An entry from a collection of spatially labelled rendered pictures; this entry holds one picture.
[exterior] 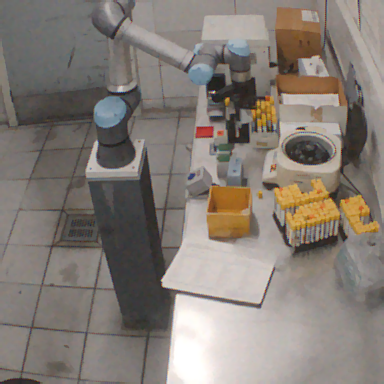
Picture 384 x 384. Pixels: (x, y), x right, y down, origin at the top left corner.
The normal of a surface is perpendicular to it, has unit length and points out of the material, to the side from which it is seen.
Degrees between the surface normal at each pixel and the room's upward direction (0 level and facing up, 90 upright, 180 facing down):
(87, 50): 90
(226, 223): 90
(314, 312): 0
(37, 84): 90
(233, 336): 0
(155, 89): 90
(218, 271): 0
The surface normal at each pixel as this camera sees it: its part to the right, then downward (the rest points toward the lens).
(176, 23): -0.07, 0.64
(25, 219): -0.08, -0.77
